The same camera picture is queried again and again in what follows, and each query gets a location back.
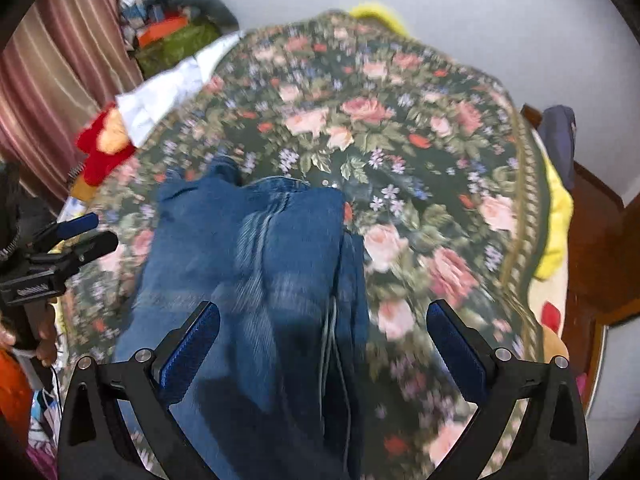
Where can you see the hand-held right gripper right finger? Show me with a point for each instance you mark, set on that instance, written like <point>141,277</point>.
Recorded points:
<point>457,350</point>

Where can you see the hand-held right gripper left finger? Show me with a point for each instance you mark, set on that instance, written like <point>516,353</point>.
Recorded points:
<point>192,345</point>

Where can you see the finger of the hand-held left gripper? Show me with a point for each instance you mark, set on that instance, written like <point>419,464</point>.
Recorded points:
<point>70,227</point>
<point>92,250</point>

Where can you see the blue denim jeans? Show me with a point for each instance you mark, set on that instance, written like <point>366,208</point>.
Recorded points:
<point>280,260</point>

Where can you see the person's left hand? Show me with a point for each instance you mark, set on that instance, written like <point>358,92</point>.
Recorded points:
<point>47,335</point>

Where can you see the person's black jacket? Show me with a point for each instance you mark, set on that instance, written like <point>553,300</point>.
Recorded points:
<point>15,200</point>

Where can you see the red plush toy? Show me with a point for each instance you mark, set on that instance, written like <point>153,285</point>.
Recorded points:
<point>100,160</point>

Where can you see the yellow fleece blanket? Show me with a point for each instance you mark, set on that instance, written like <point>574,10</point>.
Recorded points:
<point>557,225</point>

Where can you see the white cloth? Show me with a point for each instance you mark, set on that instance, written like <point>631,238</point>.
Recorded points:
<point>160,90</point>

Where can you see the striped red curtain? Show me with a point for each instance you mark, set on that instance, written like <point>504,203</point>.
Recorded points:
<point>60,60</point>

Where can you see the dark floral bedspread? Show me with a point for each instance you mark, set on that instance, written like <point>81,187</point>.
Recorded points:
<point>400,160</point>

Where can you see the green bag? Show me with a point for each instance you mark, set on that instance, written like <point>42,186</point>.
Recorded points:
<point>175,47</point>

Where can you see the orange box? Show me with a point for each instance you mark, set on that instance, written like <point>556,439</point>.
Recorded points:
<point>162,30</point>

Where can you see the purple grey backpack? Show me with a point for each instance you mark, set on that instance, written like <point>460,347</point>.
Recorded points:
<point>560,140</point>

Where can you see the dark grey pillow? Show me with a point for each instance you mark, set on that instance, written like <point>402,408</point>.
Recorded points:
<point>210,5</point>

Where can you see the wooden bed frame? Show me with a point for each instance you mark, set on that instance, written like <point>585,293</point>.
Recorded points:
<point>531,115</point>

